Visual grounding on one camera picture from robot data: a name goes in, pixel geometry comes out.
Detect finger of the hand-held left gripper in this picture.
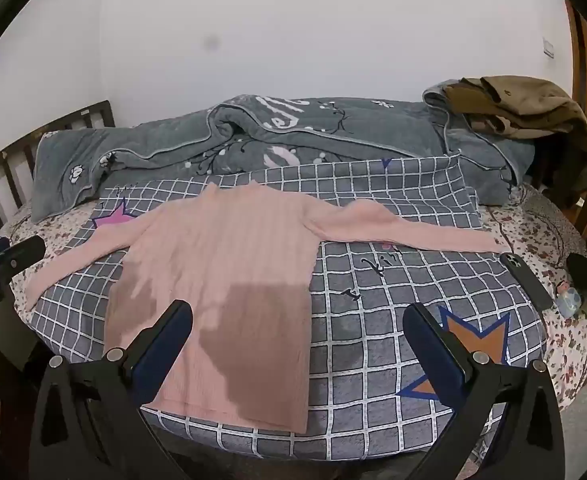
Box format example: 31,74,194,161
0,236,46,277

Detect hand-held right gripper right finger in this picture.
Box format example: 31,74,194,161
402,302,574,480

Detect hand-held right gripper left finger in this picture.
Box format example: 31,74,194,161
28,300,194,480

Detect pink ribbed sweater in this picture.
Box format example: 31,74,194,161
23,182,511,433

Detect grey checked blanket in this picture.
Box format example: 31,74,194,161
30,155,547,466

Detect black smartphone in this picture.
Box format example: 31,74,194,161
499,252,554,316

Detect floral bed sheet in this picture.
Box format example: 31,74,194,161
0,180,587,411

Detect grey printed quilt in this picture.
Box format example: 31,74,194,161
30,92,537,223

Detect brown jacket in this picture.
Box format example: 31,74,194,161
443,76,587,146

